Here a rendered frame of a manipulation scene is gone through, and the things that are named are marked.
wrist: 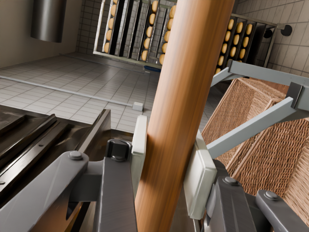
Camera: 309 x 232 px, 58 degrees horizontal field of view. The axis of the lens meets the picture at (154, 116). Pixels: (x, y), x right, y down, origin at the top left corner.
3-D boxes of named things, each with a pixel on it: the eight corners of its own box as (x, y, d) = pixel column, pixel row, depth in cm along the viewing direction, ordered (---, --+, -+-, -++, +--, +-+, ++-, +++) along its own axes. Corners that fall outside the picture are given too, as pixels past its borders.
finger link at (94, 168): (118, 212, 12) (51, 200, 12) (128, 163, 17) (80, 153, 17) (125, 183, 12) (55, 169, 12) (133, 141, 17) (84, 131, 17)
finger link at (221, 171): (220, 201, 12) (285, 216, 12) (203, 155, 17) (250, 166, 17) (211, 230, 13) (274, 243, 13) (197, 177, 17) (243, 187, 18)
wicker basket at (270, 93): (269, 210, 121) (207, 198, 120) (235, 155, 175) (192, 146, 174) (311, 105, 107) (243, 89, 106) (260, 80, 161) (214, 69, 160)
